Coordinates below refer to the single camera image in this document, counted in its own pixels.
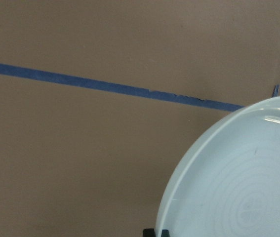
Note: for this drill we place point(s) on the light blue plate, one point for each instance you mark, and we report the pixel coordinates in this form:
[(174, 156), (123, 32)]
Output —
[(228, 177)]

